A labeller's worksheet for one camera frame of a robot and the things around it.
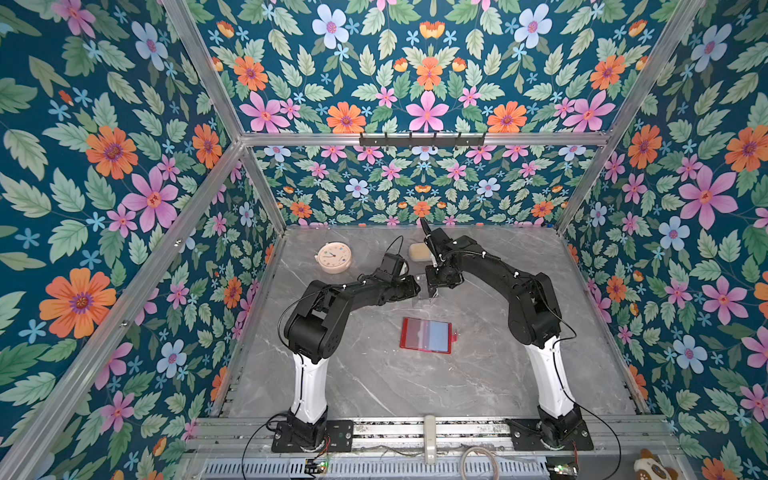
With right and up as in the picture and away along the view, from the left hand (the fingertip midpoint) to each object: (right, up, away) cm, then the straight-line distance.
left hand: (422, 282), depth 97 cm
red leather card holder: (+1, -16, -6) cm, 17 cm away
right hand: (+4, 0, +1) cm, 4 cm away
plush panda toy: (+51, -40, -29) cm, 71 cm away
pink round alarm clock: (-32, +8, +11) cm, 35 cm away
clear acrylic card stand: (+4, -3, -4) cm, 6 cm away
